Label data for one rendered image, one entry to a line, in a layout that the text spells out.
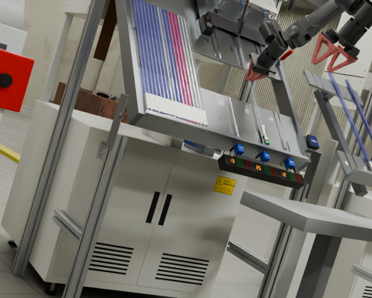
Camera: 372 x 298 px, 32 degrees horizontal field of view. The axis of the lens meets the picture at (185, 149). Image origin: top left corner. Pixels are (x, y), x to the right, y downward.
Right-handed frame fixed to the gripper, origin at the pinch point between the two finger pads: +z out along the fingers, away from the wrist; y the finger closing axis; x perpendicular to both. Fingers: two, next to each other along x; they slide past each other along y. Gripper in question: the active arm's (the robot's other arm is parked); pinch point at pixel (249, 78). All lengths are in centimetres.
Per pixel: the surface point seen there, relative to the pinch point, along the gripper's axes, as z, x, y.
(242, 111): 1.0, 16.0, 6.2
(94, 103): 220, -171, -48
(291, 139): 2.2, 22.3, -14.5
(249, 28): -4.3, -22.3, -2.5
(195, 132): 0.1, 31.1, 28.7
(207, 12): -5.3, -22.5, 16.7
